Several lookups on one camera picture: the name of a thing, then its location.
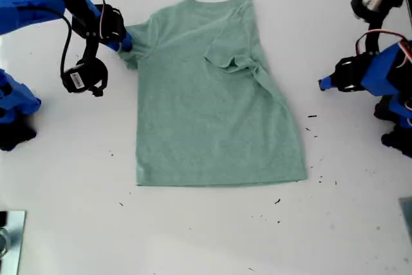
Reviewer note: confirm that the green t shirt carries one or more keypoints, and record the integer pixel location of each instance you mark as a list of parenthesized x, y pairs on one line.
[(209, 110)]

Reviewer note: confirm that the black camera stalk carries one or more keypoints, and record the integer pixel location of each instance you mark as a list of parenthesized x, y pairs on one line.
[(91, 50), (373, 36)]

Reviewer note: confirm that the black clamp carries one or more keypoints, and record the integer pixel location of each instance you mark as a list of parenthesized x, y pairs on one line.
[(3, 218)]

